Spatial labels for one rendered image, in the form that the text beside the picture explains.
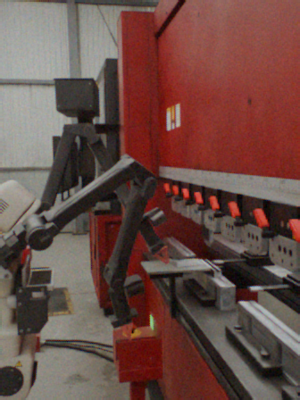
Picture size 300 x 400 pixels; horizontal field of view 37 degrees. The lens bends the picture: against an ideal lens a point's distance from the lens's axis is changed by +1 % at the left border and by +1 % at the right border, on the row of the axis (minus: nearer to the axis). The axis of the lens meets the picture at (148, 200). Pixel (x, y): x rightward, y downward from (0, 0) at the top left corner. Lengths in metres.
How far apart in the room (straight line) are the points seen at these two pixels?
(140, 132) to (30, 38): 6.42
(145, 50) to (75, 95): 0.50
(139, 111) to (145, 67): 0.26
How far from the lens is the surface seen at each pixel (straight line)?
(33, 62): 8.89
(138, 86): 2.75
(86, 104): 2.85
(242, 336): 1.48
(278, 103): 1.22
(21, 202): 1.53
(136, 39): 2.80
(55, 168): 1.82
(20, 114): 8.79
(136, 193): 1.46
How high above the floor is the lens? 1.47
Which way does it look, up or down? 6 degrees down
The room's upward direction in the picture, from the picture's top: 1 degrees counter-clockwise
